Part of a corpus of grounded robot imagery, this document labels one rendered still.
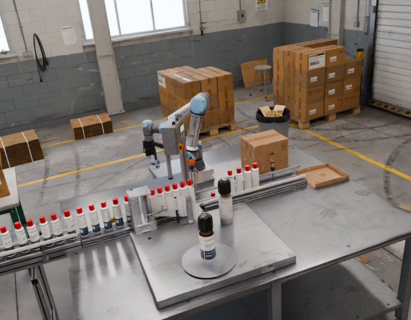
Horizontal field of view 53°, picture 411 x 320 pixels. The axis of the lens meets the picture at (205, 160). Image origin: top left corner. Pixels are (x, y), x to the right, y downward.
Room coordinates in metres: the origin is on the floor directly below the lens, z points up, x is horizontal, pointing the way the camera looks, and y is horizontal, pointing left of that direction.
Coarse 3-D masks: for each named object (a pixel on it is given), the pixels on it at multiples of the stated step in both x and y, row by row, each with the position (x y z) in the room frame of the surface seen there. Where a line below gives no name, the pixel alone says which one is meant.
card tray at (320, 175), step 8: (304, 168) 2.92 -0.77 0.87; (312, 168) 2.95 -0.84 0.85; (320, 168) 2.96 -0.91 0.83; (328, 168) 2.95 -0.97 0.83; (336, 168) 2.89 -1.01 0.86; (312, 176) 2.85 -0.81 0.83; (320, 176) 2.84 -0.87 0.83; (328, 176) 2.82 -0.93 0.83; (336, 176) 2.81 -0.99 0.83; (344, 176) 2.74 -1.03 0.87; (312, 184) 2.72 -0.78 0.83; (320, 184) 2.67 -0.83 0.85; (328, 184) 2.69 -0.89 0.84
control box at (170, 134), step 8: (168, 120) 2.60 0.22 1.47; (168, 128) 2.46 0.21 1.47; (176, 128) 2.46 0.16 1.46; (168, 136) 2.47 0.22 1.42; (176, 136) 2.46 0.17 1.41; (168, 144) 2.47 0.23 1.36; (176, 144) 2.46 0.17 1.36; (184, 144) 2.58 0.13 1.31; (168, 152) 2.47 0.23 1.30; (176, 152) 2.45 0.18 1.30
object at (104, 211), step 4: (104, 204) 2.28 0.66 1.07; (100, 208) 2.28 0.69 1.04; (104, 208) 2.27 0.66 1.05; (104, 212) 2.27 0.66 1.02; (108, 212) 2.29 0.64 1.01; (104, 216) 2.27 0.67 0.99; (108, 216) 2.28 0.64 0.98; (104, 220) 2.27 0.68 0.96; (108, 220) 2.27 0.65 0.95; (104, 224) 2.27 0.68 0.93; (108, 224) 2.27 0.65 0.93; (108, 228) 2.27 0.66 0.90; (112, 228) 2.29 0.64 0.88
